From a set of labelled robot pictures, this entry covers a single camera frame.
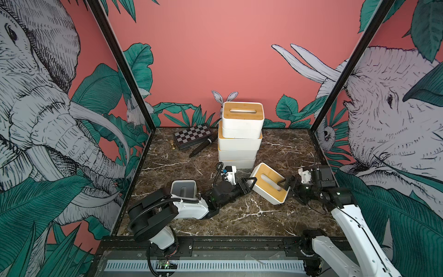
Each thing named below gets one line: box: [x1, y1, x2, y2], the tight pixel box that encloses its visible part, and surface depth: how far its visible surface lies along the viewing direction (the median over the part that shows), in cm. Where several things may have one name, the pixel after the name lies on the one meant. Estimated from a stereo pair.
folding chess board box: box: [173, 123, 213, 151], surface depth 113 cm
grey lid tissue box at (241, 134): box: [222, 127, 263, 140], surface depth 78 cm
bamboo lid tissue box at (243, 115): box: [222, 101, 265, 130], surface depth 73 cm
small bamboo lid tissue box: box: [250, 162, 290, 205], surface depth 80 cm
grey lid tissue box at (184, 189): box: [170, 180, 198, 200], surface depth 90 cm
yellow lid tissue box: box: [218, 149, 258, 162], surface depth 90 cm
